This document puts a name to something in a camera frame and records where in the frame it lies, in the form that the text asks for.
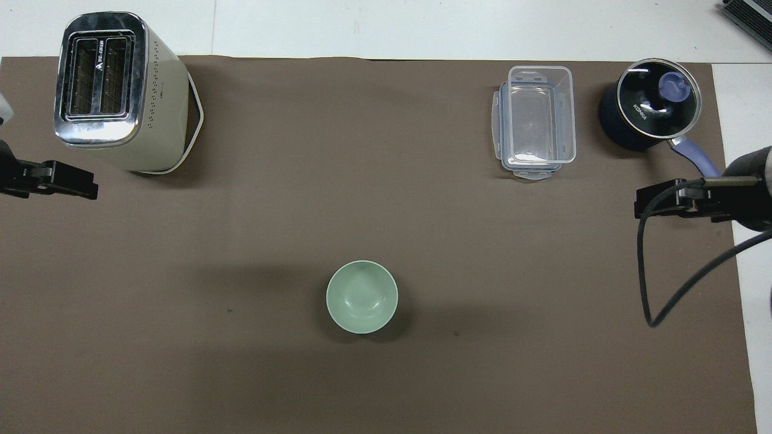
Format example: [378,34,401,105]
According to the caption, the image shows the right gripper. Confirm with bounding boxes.
[692,146,768,232]

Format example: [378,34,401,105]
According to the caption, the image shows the light green bowl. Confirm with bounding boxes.
[326,260,399,335]

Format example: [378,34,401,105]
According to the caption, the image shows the glass lid with purple knob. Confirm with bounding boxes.
[616,58,704,140]

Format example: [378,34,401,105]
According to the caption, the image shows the dark grey ribbed device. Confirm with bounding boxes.
[718,0,772,36]

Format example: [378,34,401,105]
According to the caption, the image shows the clear plastic food container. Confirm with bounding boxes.
[506,65,577,167]

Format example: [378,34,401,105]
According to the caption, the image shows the clear lid with blue seal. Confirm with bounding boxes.
[491,81,574,181]

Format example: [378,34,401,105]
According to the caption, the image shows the cream and chrome toaster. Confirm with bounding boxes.
[53,11,205,176]

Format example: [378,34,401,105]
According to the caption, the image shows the black cable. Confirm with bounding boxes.
[637,176,772,329]

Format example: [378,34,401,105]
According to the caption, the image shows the dark blue pot, purple handle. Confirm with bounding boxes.
[598,58,723,178]

